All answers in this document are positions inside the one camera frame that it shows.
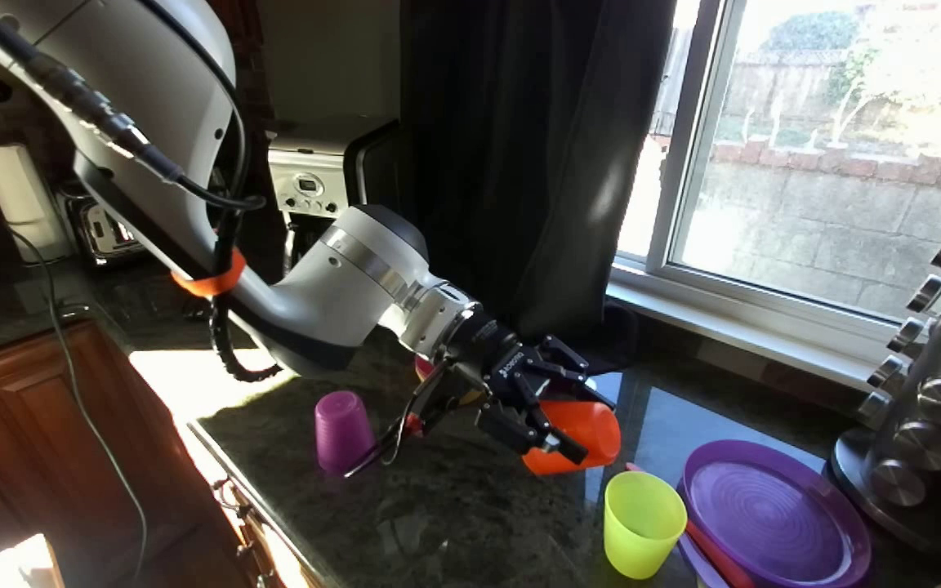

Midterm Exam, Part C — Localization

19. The white framed window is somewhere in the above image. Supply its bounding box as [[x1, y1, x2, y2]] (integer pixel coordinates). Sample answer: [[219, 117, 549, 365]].
[[612, 0, 941, 389]]

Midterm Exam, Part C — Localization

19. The wooden base cabinet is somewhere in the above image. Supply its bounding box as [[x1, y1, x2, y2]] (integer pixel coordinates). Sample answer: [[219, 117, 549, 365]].
[[0, 312, 260, 588]]

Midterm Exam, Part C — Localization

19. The metal spice jar rack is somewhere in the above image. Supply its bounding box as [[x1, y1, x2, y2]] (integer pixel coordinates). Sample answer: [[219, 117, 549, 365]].
[[827, 208, 941, 560]]

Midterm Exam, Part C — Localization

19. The purple plastic plate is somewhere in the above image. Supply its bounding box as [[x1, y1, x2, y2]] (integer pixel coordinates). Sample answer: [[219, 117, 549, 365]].
[[675, 438, 877, 588]]

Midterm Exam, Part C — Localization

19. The lime green plastic cup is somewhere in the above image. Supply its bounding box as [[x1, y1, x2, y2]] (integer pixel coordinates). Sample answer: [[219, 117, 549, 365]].
[[601, 468, 692, 581]]

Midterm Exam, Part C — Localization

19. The dark curtain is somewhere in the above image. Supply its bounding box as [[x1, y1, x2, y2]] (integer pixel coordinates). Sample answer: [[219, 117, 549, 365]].
[[398, 0, 681, 352]]

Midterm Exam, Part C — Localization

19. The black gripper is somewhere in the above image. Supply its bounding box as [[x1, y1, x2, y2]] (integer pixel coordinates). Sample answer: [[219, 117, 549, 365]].
[[436, 307, 604, 468]]

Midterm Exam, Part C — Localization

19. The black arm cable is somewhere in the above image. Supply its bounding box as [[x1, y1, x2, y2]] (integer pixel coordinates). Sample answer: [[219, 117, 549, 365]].
[[0, 0, 283, 384]]

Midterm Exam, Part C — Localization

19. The silver drip coffee maker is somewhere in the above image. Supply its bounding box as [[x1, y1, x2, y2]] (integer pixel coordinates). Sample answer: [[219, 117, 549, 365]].
[[268, 133, 365, 272]]

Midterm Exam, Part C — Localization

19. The purple plastic cup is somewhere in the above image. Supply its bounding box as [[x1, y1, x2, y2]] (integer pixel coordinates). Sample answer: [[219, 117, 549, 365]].
[[309, 389, 380, 476]]

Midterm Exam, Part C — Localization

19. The thin grey power cord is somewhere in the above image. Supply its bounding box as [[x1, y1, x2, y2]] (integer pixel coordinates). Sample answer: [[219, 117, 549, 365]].
[[6, 222, 157, 588]]

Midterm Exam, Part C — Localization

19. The orange plastic utensil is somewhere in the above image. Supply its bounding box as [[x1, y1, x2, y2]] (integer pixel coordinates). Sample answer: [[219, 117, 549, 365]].
[[629, 460, 760, 588]]

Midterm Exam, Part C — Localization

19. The orange plastic cup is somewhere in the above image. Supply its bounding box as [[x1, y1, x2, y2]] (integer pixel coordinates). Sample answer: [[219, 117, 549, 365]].
[[520, 396, 629, 479]]

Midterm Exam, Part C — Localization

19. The orange arm strap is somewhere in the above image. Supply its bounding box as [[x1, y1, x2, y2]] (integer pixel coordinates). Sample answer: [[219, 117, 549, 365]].
[[171, 247, 253, 305]]

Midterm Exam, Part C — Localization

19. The silver toaster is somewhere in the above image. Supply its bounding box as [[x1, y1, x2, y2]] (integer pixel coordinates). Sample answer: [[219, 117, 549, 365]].
[[55, 188, 149, 268]]

